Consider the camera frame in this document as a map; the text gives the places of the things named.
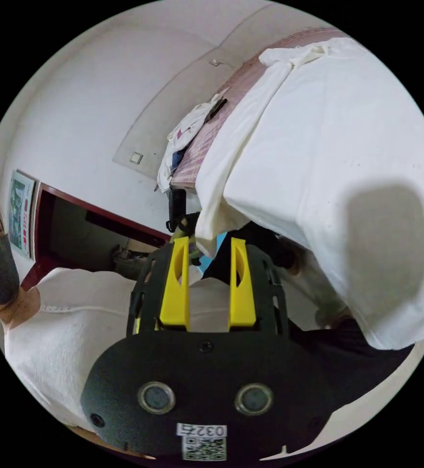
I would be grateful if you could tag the pile of clothes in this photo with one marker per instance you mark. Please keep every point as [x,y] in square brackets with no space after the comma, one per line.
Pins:
[184,135]

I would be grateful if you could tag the dark red door frame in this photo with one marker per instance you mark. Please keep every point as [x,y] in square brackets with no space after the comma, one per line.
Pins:
[87,205]

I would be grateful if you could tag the person's body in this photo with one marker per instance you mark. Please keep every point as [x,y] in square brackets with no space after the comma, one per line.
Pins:
[69,329]

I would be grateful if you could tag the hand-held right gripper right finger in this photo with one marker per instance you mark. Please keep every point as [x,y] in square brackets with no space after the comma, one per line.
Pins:
[241,296]

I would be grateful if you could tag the wall calendar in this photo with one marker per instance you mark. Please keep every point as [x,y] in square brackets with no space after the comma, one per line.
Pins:
[21,215]

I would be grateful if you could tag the white wall switch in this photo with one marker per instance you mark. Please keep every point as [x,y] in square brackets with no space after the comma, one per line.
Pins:
[136,158]

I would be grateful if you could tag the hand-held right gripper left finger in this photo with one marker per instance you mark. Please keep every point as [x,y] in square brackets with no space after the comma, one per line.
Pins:
[175,292]

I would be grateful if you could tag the person's left hand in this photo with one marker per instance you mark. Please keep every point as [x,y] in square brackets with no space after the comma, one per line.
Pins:
[124,257]

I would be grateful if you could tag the white short-sleeve shirt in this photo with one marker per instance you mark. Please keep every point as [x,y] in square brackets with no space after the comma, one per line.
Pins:
[325,146]

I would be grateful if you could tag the bed with pink woven mat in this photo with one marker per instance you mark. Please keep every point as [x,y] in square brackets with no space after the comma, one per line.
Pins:
[211,146]

